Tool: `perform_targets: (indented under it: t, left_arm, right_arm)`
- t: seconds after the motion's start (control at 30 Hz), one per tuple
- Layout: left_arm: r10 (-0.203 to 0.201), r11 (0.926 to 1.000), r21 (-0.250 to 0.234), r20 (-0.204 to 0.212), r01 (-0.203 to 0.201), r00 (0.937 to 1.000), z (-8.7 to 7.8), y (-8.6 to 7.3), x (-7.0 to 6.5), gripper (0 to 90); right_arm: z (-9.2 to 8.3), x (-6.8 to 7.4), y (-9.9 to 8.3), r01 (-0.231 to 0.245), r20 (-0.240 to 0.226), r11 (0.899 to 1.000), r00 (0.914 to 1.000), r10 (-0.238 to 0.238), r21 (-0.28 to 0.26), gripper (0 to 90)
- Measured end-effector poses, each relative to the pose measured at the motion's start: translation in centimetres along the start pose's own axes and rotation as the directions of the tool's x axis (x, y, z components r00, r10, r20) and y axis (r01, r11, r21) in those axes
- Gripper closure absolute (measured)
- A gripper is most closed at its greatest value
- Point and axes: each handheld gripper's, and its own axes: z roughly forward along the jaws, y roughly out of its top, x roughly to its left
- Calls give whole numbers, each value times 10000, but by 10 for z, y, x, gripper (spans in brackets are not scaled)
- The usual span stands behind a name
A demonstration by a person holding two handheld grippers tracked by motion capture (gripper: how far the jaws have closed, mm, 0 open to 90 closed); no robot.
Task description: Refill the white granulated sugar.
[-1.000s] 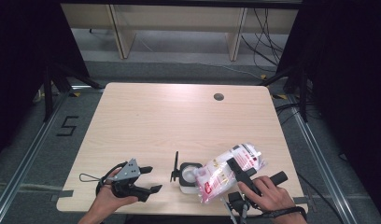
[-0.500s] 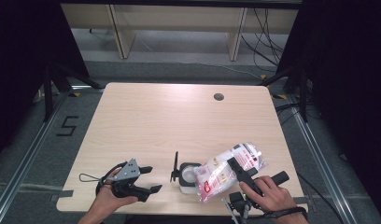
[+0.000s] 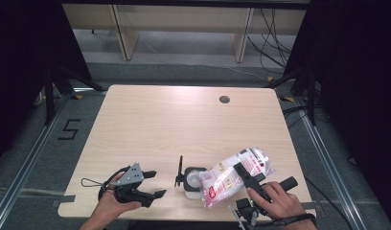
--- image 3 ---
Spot square glass jar black lid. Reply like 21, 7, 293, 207
173, 155, 208, 199

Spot person's left hand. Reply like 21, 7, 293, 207
97, 172, 144, 222

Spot person's right hand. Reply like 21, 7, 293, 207
246, 181, 309, 222

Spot tangle of black cables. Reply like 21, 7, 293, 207
246, 9, 297, 76

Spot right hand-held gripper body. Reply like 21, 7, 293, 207
228, 172, 299, 230

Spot white plastic bag red print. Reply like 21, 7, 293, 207
197, 147, 276, 209

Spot black floor cables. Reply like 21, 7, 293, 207
281, 104, 314, 128

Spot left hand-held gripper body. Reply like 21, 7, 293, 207
109, 162, 150, 207

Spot thin white floor cable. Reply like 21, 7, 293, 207
142, 37, 271, 81

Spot dark curtain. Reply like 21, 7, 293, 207
0, 0, 92, 167
284, 0, 391, 221

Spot black wrist strap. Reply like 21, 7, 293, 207
257, 213, 316, 226

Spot aluminium floor rail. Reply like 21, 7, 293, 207
0, 95, 72, 230
293, 97, 364, 230

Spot thin grey lanyard loop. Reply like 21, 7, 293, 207
80, 177, 104, 189

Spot black metal stand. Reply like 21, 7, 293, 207
44, 65, 106, 127
264, 66, 317, 127

